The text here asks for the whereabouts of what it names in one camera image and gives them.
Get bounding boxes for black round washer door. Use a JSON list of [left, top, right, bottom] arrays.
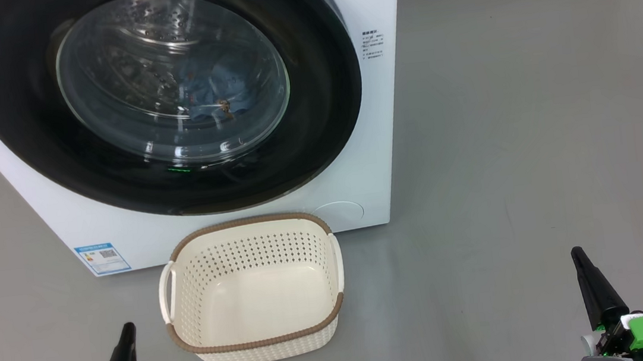
[[0, 0, 374, 236]]

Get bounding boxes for blue cartoon print garment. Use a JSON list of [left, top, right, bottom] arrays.
[[181, 56, 259, 125]]

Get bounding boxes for steel washing machine drum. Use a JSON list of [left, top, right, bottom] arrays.
[[49, 0, 297, 177]]

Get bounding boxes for blue energy label sticker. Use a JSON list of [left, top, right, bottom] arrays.
[[73, 241, 131, 278]]

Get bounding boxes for cream perforated laundry basket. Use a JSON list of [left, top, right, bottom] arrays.
[[152, 207, 354, 361]]

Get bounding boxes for round drain filter cover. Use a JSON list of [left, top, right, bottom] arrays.
[[309, 199, 366, 230]]

